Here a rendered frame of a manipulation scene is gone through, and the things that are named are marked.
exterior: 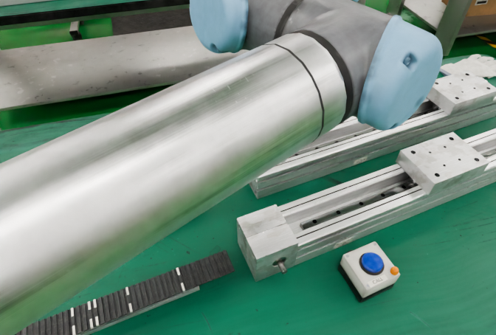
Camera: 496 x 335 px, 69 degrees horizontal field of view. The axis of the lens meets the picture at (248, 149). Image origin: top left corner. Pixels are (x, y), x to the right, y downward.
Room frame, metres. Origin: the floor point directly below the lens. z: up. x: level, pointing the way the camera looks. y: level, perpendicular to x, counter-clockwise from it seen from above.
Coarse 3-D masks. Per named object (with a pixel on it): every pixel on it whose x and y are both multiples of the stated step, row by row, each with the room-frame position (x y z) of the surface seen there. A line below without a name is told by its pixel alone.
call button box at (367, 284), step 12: (348, 252) 0.36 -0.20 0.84; (360, 252) 0.36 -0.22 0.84; (348, 264) 0.34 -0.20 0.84; (360, 264) 0.34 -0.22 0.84; (384, 264) 0.34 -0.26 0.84; (348, 276) 0.33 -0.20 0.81; (360, 276) 0.31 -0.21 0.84; (372, 276) 0.31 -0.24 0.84; (384, 276) 0.31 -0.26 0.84; (396, 276) 0.31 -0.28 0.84; (360, 288) 0.30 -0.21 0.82; (372, 288) 0.29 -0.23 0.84; (384, 288) 0.31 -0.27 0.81; (360, 300) 0.29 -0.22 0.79
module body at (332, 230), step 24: (480, 144) 0.65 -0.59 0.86; (384, 168) 0.57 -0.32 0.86; (336, 192) 0.50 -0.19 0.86; (360, 192) 0.51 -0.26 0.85; (384, 192) 0.52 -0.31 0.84; (408, 192) 0.50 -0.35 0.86; (456, 192) 0.54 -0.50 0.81; (288, 216) 0.44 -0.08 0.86; (312, 216) 0.46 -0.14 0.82; (336, 216) 0.45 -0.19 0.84; (360, 216) 0.43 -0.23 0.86; (384, 216) 0.45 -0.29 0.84; (408, 216) 0.48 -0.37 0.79; (312, 240) 0.38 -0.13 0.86; (336, 240) 0.40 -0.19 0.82
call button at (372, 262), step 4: (368, 252) 0.36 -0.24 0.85; (372, 252) 0.36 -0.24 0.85; (364, 256) 0.35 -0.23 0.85; (368, 256) 0.35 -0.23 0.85; (372, 256) 0.35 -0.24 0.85; (376, 256) 0.35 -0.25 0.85; (364, 260) 0.34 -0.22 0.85; (368, 260) 0.34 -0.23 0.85; (372, 260) 0.34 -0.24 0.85; (376, 260) 0.34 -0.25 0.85; (380, 260) 0.34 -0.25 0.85; (364, 264) 0.33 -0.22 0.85; (368, 264) 0.33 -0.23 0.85; (372, 264) 0.33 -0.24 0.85; (376, 264) 0.33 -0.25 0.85; (380, 264) 0.33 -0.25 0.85; (368, 268) 0.32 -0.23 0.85; (372, 268) 0.32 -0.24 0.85; (376, 268) 0.32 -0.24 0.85; (380, 268) 0.32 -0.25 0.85
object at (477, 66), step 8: (472, 56) 1.17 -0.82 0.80; (480, 56) 1.18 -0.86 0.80; (448, 64) 1.13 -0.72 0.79; (456, 64) 1.13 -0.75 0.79; (464, 64) 1.12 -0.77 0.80; (472, 64) 1.12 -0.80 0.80; (480, 64) 1.12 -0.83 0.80; (488, 64) 1.12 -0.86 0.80; (448, 72) 1.08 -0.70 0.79; (456, 72) 1.07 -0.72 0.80; (472, 72) 1.08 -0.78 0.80; (480, 72) 1.07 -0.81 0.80; (488, 72) 1.08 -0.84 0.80
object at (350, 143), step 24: (408, 120) 0.74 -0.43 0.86; (432, 120) 0.74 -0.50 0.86; (456, 120) 0.78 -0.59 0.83; (480, 120) 0.83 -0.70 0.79; (312, 144) 0.68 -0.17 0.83; (336, 144) 0.65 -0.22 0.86; (360, 144) 0.65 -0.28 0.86; (384, 144) 0.68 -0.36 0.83; (408, 144) 0.72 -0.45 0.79; (288, 168) 0.57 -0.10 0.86; (312, 168) 0.60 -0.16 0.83; (336, 168) 0.63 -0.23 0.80; (264, 192) 0.55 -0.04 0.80
